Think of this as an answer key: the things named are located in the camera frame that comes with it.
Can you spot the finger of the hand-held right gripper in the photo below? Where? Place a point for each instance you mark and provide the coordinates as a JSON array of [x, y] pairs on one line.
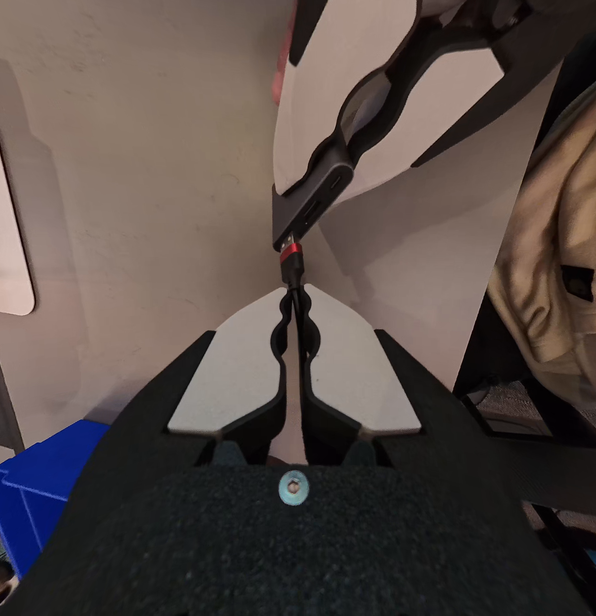
[[432, 110], [327, 72]]

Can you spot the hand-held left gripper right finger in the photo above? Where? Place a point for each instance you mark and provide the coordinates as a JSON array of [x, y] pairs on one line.
[[360, 385]]

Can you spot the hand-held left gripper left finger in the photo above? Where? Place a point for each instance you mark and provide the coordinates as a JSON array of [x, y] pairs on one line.
[[221, 380]]

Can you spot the small grey usb hub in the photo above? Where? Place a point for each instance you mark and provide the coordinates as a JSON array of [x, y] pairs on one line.
[[303, 202]]

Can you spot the blue plastic bin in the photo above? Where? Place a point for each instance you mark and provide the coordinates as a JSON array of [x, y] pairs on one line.
[[38, 471]]

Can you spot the white and wooden book stand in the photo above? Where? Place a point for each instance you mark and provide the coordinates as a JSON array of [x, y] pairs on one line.
[[9, 240]]

